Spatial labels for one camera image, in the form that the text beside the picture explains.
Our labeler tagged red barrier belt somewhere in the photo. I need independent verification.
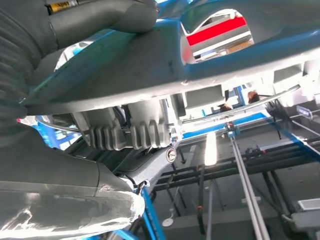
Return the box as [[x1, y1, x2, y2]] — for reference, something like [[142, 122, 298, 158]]
[[186, 16, 248, 47]]

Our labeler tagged aluminium profile frame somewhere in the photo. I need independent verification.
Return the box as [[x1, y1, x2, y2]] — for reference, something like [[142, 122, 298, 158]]
[[152, 132, 320, 240]]

